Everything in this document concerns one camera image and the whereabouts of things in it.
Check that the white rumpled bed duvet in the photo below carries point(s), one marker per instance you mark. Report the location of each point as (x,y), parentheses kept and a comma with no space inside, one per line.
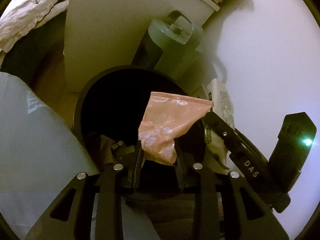
(29,15)

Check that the white printed paper package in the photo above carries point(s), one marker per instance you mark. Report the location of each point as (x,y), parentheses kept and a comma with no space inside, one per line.
(223,107)

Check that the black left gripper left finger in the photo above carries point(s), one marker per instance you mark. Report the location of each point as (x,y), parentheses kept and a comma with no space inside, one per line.
(69,216)

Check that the orange plastic bag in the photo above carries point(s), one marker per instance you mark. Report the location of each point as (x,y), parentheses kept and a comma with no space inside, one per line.
(167,117)

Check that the white cabinet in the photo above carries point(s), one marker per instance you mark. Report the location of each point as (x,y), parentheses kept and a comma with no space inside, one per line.
(100,34)

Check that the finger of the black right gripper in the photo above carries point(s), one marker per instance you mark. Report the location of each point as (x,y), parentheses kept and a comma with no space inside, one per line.
(247,158)

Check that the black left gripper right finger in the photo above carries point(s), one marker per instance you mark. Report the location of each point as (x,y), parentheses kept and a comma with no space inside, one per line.
(225,206)

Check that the black round trash bin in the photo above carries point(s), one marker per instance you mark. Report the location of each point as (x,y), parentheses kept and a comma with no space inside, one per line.
(113,104)

